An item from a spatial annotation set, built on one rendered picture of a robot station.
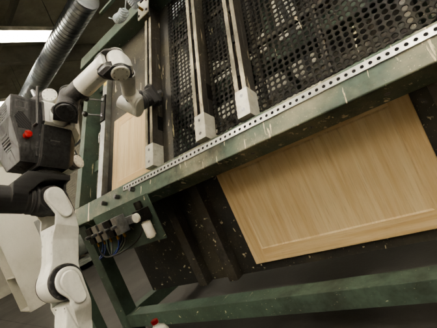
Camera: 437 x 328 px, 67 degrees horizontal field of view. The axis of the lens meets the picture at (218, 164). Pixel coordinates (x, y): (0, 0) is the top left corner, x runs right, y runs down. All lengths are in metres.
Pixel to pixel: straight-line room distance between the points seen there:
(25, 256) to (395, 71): 5.16
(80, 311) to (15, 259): 4.03
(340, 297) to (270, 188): 0.53
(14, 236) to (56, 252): 4.02
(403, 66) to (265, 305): 1.06
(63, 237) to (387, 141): 1.34
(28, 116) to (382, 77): 1.36
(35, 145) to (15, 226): 4.04
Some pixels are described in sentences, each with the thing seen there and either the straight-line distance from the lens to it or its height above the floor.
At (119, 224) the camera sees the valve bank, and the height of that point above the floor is 0.72.
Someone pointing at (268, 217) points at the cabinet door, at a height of 0.46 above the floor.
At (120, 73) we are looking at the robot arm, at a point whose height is 1.29.
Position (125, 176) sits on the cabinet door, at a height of 0.94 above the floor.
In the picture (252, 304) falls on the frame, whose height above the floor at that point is 0.16.
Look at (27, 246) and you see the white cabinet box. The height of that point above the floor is 0.83.
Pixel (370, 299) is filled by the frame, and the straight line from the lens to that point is 1.37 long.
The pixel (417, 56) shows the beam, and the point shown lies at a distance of 1.11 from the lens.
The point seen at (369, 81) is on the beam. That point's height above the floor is 0.83.
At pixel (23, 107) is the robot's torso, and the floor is 1.36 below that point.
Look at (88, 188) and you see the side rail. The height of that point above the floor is 1.00.
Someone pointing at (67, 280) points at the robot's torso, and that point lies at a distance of 1.49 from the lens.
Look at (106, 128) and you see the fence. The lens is 2.25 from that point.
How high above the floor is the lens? 0.80
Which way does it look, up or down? level
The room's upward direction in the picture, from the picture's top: 25 degrees counter-clockwise
